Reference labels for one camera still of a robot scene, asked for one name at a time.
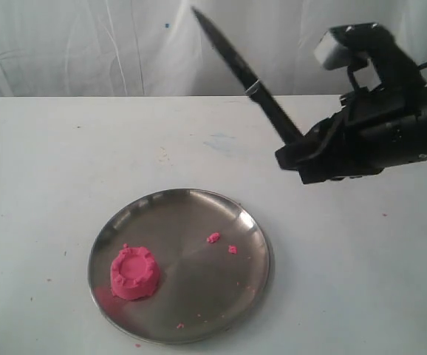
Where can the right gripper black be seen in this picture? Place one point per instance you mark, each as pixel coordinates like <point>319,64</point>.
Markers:
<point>372,132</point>

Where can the black knife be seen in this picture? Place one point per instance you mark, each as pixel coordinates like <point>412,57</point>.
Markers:
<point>255,90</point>

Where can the pink clay lump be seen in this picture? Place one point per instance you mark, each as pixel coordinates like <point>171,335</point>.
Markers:
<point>134,273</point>

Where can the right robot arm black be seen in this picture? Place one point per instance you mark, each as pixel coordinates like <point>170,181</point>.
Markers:
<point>374,130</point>

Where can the pink crumb right side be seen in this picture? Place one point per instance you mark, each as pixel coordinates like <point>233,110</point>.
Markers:
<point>232,249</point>

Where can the pink crumb near knife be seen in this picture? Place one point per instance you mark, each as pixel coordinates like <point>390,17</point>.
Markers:
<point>213,238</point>

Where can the round stainless steel plate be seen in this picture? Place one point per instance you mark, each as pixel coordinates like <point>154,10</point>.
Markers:
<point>202,285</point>

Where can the white plastic backdrop sheet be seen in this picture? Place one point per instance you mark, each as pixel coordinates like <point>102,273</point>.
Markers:
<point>157,48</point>

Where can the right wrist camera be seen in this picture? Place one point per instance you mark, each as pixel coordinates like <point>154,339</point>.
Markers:
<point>354,46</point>

